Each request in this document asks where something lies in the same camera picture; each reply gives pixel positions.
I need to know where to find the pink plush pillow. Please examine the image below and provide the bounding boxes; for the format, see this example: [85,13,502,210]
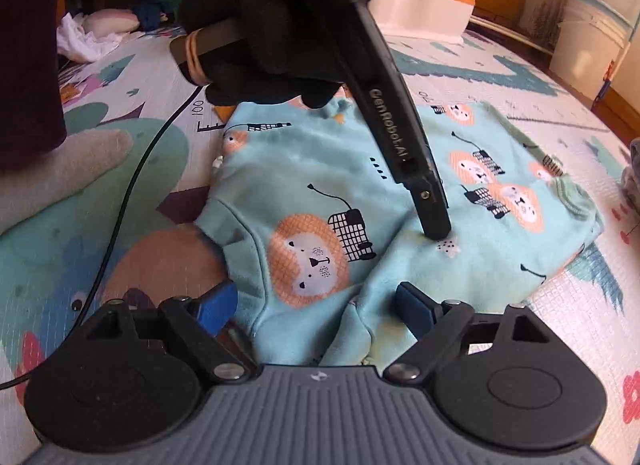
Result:
[82,10,141,36]

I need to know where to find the black cable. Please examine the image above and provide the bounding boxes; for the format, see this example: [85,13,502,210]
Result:
[0,85,206,391]

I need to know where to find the white floor pipe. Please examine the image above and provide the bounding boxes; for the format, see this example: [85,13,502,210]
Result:
[467,15,556,53]

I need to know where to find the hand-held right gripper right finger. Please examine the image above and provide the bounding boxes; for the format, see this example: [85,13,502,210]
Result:
[384,282,551,386]

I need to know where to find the white potty with orange trim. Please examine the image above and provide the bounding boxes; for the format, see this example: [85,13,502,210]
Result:
[370,0,475,43]

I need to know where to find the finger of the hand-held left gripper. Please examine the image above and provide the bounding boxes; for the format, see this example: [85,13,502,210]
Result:
[400,180,452,242]

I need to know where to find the white lace cloth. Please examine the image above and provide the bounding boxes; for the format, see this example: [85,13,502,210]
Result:
[57,12,121,61]

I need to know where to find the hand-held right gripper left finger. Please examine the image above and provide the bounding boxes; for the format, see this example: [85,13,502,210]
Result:
[82,281,258,383]

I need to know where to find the teal lion print sweatshirt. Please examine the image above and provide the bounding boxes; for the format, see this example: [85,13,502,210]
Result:
[195,95,603,366]

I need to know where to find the animal print play mat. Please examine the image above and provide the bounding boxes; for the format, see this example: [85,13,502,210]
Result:
[0,28,640,465]

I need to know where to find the scattered small cards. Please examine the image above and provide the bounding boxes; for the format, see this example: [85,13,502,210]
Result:
[60,65,96,106]

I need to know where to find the person's grey socked foot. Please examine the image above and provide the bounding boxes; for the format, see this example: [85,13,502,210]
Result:
[0,129,135,236]

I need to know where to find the white plastic bucket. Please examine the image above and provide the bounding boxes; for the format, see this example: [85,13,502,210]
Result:
[550,0,633,101]

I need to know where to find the person's maroon trouser leg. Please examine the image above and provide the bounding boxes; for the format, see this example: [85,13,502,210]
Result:
[0,0,68,173]

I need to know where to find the person's left hand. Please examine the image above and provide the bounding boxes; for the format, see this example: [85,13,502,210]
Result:
[177,0,351,109]

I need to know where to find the dark blue cloth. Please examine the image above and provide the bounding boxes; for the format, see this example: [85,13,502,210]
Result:
[132,0,171,31]

